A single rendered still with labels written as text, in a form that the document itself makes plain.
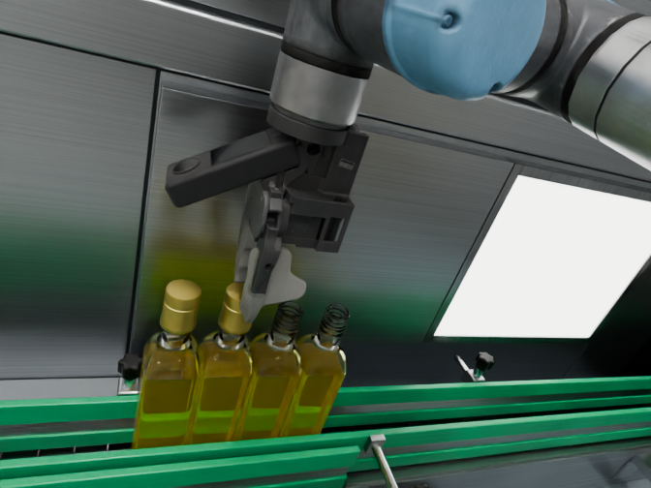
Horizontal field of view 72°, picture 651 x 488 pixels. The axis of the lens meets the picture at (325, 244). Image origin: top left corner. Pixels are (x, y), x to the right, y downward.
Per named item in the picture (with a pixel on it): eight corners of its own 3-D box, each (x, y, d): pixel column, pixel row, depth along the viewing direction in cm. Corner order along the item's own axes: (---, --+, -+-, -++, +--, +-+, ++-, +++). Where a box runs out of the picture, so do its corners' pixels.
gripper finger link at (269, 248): (269, 301, 41) (290, 211, 38) (253, 301, 40) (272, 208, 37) (259, 278, 45) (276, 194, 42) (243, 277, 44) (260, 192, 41)
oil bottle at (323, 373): (297, 434, 67) (340, 325, 57) (307, 469, 63) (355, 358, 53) (261, 437, 65) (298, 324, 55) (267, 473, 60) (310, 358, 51)
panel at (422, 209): (579, 333, 98) (680, 195, 82) (590, 343, 96) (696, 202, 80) (133, 325, 63) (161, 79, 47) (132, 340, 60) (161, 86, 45)
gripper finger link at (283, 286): (298, 338, 45) (320, 255, 42) (241, 338, 43) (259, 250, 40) (291, 320, 48) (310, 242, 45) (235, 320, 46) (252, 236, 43)
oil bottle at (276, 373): (260, 437, 65) (297, 324, 55) (266, 473, 60) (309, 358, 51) (220, 440, 63) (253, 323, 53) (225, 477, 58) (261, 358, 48)
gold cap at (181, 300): (169, 339, 44) (174, 303, 42) (153, 317, 46) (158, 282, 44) (201, 329, 46) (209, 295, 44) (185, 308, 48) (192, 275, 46)
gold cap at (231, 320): (248, 313, 50) (256, 282, 48) (253, 335, 48) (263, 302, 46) (216, 312, 49) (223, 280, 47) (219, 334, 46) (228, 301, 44)
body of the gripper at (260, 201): (336, 260, 43) (379, 141, 37) (248, 254, 39) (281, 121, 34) (314, 221, 49) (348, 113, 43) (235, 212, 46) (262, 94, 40)
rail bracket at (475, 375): (448, 385, 87) (478, 334, 81) (466, 415, 81) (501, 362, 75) (430, 386, 85) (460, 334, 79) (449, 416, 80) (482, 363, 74)
